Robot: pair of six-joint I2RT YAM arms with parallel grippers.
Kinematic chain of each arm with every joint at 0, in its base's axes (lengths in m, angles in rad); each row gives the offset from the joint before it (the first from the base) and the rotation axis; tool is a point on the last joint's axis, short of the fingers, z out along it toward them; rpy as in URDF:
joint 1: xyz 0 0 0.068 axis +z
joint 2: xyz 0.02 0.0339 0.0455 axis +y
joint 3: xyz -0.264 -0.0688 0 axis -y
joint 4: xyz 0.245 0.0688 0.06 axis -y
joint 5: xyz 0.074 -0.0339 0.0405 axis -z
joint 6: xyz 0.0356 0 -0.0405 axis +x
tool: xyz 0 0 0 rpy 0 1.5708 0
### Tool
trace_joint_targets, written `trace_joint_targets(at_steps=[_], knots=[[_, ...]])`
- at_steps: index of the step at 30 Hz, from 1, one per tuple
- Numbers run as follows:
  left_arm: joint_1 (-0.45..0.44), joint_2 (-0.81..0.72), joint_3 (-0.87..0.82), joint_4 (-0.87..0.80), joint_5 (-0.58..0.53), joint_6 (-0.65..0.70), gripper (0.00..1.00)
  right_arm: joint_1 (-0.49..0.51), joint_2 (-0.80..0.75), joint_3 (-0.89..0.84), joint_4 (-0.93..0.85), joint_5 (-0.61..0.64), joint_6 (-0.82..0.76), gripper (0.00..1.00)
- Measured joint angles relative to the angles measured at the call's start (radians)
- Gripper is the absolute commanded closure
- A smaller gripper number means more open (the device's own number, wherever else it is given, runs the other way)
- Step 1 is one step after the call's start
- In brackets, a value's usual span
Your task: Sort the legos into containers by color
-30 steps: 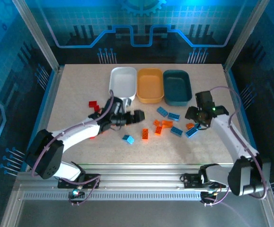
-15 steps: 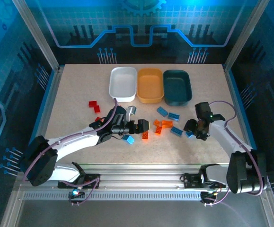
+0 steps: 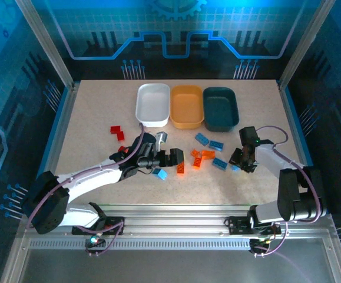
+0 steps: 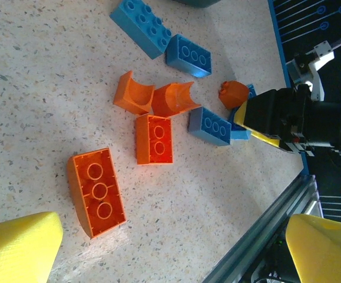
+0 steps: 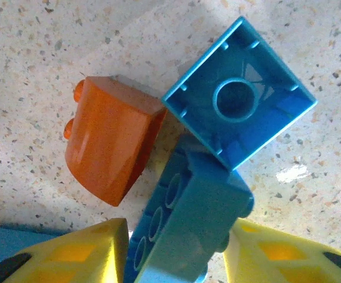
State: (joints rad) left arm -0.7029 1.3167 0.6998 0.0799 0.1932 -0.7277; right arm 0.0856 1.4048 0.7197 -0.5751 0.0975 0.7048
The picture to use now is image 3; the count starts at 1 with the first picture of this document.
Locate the small light blue lego brick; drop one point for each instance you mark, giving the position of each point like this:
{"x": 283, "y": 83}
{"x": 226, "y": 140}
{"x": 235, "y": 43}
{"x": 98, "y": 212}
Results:
{"x": 235, "y": 168}

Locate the orange lego brick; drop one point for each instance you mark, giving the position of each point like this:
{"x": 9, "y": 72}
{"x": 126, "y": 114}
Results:
{"x": 194, "y": 153}
{"x": 197, "y": 162}
{"x": 208, "y": 153}
{"x": 181, "y": 168}

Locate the red lego brick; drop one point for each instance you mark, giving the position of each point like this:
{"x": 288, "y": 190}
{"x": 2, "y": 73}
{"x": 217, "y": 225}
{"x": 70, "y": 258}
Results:
{"x": 115, "y": 129}
{"x": 120, "y": 136}
{"x": 123, "y": 148}

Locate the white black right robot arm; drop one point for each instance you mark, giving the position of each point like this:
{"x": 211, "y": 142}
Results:
{"x": 294, "y": 191}

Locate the dark teal plastic container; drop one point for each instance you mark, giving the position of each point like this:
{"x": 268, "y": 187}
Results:
{"x": 220, "y": 109}

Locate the orange plastic container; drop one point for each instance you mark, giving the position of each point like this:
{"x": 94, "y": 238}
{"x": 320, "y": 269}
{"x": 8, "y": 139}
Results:
{"x": 186, "y": 106}

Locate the white plastic container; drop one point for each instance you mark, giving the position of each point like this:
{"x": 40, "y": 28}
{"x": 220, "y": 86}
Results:
{"x": 152, "y": 103}

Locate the grey metal panel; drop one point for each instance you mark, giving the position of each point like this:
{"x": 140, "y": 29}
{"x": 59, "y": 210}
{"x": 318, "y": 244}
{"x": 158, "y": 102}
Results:
{"x": 173, "y": 268}

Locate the aluminium table side rail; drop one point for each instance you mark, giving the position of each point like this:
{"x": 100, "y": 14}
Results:
{"x": 62, "y": 126}
{"x": 294, "y": 126}

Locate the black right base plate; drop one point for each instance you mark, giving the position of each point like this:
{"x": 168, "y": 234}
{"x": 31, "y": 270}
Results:
{"x": 238, "y": 225}

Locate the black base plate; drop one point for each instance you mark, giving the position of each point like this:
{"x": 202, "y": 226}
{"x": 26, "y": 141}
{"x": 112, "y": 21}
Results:
{"x": 238, "y": 225}
{"x": 112, "y": 225}

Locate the aluminium mounting rail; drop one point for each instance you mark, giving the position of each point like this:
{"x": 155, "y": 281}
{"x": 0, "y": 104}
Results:
{"x": 173, "y": 224}

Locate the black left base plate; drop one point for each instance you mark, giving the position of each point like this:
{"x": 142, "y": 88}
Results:
{"x": 112, "y": 225}

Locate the aluminium frame post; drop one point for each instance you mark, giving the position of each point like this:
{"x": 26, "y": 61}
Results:
{"x": 305, "y": 41}
{"x": 45, "y": 38}

